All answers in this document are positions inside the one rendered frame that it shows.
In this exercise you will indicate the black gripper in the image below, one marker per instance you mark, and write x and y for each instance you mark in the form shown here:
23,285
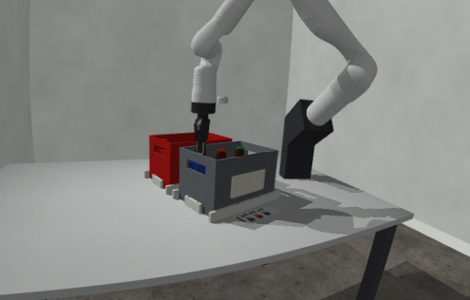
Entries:
203,123

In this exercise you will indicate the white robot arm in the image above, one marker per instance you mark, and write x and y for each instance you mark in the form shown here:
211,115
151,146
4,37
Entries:
323,21

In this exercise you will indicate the grey paper strip with colored squares and marks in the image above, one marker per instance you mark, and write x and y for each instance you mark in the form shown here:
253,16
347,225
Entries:
256,214

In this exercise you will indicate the blue bottle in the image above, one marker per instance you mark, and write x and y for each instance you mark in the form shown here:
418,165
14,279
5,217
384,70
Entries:
198,167

